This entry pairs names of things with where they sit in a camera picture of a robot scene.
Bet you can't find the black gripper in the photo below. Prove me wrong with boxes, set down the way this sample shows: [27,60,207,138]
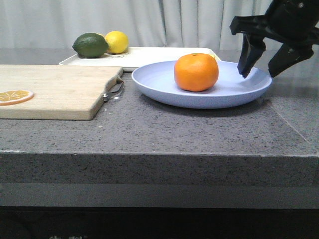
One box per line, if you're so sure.
[230,0,319,78]

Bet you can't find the orange mandarin fruit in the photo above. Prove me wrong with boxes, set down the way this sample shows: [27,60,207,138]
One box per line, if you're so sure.
[174,53,219,92]

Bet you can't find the light blue plate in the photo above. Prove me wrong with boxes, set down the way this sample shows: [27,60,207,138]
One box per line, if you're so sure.
[132,61,272,109]

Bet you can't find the cream white tray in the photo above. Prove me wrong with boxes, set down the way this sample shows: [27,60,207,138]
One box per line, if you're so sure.
[59,47,220,72]

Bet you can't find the yellow lemon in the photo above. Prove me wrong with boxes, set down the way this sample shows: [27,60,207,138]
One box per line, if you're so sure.
[105,31,129,54]

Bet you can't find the green lime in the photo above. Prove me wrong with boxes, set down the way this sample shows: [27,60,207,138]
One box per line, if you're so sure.
[72,32,109,58]

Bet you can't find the wooden cutting board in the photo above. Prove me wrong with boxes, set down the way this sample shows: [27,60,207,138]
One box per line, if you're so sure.
[0,65,123,120]

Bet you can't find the grey white curtain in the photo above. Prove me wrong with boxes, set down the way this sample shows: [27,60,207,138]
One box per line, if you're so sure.
[0,0,270,50]

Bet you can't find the orange slice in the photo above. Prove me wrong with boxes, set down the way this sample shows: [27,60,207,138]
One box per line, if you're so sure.
[0,90,34,106]

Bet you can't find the metal cutting board handle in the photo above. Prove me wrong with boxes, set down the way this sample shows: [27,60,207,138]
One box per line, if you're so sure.
[102,76,124,102]

